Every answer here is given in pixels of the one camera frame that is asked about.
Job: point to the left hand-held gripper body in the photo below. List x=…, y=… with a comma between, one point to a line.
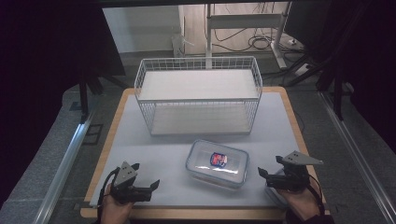
x=126, y=175

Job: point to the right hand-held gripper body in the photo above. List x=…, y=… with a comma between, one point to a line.
x=295, y=174

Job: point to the large clear blue-rimmed food container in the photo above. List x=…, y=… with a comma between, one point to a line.
x=204, y=161

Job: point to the person's right hand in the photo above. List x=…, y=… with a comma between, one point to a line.
x=300, y=202

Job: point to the person's left hand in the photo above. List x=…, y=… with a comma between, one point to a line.
x=113, y=211

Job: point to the pale grey table mat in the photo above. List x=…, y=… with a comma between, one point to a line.
x=140, y=155

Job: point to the black metal stand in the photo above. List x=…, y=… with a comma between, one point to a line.
x=337, y=93
x=84, y=99

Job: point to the white power strip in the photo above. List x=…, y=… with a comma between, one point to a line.
x=301, y=70

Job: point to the dark curtain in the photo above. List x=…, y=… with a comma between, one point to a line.
x=367, y=62
x=46, y=77

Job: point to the aluminium floor rail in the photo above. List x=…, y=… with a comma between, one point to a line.
x=358, y=155
x=62, y=174

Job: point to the white metal desk frame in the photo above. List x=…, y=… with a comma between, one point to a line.
x=243, y=20

